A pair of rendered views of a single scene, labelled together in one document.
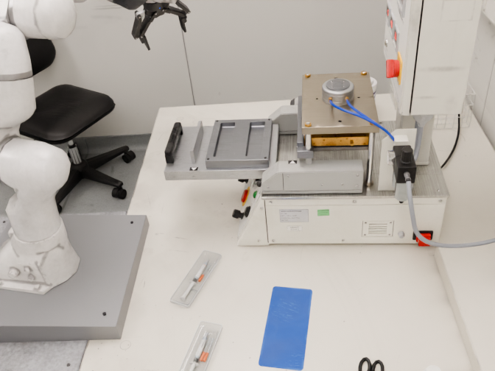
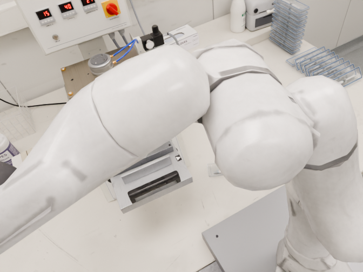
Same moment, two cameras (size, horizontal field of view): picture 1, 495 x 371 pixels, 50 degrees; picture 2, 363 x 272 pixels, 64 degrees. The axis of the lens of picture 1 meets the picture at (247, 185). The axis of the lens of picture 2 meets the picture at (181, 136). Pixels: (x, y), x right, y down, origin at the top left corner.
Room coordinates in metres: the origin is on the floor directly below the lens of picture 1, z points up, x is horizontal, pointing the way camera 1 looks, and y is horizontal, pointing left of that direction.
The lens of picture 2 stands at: (1.34, 0.63, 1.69)
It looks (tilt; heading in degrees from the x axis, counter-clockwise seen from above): 49 degrees down; 245
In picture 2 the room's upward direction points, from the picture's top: 11 degrees counter-clockwise
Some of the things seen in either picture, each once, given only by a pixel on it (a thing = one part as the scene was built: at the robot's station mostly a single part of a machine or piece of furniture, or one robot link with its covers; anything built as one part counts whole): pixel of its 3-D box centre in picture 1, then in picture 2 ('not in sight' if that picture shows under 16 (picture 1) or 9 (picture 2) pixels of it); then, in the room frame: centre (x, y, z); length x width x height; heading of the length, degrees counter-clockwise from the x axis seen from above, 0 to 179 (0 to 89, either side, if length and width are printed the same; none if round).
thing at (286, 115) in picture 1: (310, 118); not in sight; (1.33, -0.20, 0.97); 0.25 x 0.05 x 0.07; 81
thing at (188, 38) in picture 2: not in sight; (175, 42); (0.71, -0.61, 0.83); 0.23 x 0.12 x 0.07; 178
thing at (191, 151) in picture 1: (223, 146); (140, 155); (1.23, 0.05, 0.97); 0.30 x 0.22 x 0.08; 81
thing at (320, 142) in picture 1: (336, 114); not in sight; (1.18, -0.25, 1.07); 0.22 x 0.17 x 0.10; 171
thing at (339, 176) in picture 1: (308, 177); not in sight; (1.06, -0.15, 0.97); 0.26 x 0.05 x 0.07; 81
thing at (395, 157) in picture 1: (399, 169); (153, 45); (0.94, -0.34, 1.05); 0.15 x 0.05 x 0.15; 171
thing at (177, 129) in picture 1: (174, 141); (154, 186); (1.25, 0.19, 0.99); 0.15 x 0.02 x 0.04; 171
